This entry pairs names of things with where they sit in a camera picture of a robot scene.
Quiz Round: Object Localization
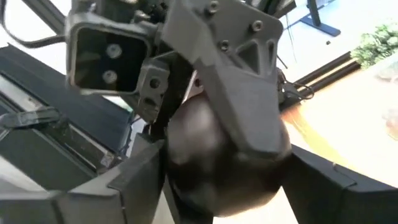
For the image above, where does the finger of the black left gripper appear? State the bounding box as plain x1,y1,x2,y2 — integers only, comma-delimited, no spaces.
136,57,196,141
160,0,285,157

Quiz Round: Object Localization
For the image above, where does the black plum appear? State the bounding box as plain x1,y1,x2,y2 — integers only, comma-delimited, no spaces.
164,93,293,218

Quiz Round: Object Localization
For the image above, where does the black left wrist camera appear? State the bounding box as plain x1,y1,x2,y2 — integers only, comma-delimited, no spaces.
65,12,154,96

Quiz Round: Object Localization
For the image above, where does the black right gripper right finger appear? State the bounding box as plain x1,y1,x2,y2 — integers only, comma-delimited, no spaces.
280,144,398,224

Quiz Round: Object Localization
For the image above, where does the clear plastic bin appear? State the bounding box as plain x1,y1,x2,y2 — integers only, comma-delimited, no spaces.
369,55,398,141

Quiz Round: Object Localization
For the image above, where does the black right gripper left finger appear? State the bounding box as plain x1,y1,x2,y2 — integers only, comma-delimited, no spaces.
0,133,168,224

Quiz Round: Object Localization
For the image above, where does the black floor stand base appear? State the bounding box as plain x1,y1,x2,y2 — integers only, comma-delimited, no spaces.
298,0,342,37

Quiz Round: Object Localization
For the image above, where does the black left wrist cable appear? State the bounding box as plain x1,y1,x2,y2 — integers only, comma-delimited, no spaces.
0,0,68,50

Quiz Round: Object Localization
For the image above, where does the green potted plant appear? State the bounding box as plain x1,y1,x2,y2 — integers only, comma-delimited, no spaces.
351,23,398,68

